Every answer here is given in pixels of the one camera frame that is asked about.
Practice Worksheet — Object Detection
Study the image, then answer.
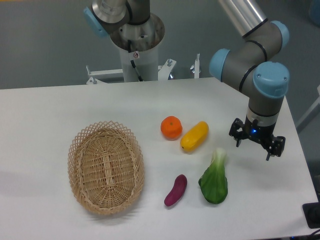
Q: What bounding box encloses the woven wicker basket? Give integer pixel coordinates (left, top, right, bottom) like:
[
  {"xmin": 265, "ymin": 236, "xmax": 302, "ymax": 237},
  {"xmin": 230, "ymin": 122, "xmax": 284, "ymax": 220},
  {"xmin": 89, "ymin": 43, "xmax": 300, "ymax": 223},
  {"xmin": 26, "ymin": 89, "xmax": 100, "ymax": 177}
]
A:
[{"xmin": 67, "ymin": 121, "xmax": 145, "ymax": 215}]

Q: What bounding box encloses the white frame at right edge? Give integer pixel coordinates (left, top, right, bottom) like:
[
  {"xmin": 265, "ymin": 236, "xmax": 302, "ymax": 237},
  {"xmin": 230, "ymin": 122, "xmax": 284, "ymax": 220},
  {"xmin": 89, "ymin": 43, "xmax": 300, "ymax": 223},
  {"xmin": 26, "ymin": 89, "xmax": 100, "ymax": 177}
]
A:
[{"xmin": 295, "ymin": 86, "xmax": 320, "ymax": 134}]

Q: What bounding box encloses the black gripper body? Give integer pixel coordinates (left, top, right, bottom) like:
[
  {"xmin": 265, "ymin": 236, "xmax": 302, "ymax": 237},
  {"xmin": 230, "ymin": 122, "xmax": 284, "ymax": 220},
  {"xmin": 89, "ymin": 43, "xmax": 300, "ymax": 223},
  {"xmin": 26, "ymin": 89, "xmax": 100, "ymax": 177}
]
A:
[{"xmin": 242, "ymin": 117, "xmax": 276, "ymax": 146}]

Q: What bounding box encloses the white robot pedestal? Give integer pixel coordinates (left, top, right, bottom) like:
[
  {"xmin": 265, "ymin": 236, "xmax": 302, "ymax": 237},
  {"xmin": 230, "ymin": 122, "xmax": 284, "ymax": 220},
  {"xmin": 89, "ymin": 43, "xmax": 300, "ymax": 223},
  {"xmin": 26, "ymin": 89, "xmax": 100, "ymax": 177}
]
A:
[{"xmin": 85, "ymin": 13, "xmax": 202, "ymax": 85}]

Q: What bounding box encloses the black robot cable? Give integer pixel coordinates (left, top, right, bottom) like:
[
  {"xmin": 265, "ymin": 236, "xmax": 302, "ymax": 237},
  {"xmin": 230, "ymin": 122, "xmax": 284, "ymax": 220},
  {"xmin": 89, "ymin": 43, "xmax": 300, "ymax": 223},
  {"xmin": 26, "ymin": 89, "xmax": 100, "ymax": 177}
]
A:
[{"xmin": 126, "ymin": 39, "xmax": 145, "ymax": 82}]

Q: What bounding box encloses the orange tangerine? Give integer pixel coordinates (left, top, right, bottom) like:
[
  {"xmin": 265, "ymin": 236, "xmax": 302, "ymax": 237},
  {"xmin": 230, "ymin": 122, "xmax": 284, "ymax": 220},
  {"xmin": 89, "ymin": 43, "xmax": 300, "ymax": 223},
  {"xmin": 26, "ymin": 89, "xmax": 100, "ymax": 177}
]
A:
[{"xmin": 160, "ymin": 115, "xmax": 183, "ymax": 140}]

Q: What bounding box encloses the purple eggplant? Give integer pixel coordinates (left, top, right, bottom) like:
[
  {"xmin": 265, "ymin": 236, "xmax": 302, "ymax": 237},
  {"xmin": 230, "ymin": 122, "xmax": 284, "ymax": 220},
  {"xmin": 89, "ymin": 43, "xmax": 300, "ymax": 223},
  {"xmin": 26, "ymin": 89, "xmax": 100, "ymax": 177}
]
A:
[{"xmin": 164, "ymin": 174, "xmax": 188, "ymax": 207}]

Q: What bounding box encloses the black device at table edge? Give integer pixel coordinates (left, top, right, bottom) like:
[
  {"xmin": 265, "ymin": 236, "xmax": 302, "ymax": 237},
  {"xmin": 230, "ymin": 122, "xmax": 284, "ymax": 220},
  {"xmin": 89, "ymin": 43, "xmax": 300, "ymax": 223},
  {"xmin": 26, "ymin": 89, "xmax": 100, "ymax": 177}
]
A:
[{"xmin": 302, "ymin": 202, "xmax": 320, "ymax": 229}]

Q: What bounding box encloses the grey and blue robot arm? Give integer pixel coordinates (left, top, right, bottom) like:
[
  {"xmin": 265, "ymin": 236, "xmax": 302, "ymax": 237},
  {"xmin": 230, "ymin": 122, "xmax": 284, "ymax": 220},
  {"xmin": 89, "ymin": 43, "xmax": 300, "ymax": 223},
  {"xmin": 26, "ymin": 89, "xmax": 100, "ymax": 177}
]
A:
[{"xmin": 83, "ymin": 0, "xmax": 290, "ymax": 157}]

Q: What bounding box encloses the green bok choy vegetable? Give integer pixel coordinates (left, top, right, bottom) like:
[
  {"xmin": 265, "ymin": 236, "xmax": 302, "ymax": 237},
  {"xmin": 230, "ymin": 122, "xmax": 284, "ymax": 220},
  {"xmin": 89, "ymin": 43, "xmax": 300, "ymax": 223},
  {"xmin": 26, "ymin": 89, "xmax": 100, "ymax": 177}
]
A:
[{"xmin": 198, "ymin": 147, "xmax": 228, "ymax": 205}]

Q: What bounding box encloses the yellow mango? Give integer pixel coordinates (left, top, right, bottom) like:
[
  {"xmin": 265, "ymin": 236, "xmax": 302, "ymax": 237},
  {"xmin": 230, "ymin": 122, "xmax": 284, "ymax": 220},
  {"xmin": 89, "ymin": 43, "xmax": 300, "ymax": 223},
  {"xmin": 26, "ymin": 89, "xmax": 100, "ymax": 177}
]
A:
[{"xmin": 180, "ymin": 121, "xmax": 209, "ymax": 152}]

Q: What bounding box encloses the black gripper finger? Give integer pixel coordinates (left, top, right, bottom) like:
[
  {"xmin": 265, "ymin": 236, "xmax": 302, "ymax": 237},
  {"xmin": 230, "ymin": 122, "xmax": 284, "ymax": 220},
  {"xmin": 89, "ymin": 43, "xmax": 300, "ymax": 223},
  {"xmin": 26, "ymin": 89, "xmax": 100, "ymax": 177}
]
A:
[
  {"xmin": 229, "ymin": 118, "xmax": 248, "ymax": 148},
  {"xmin": 260, "ymin": 135, "xmax": 286, "ymax": 161}
]

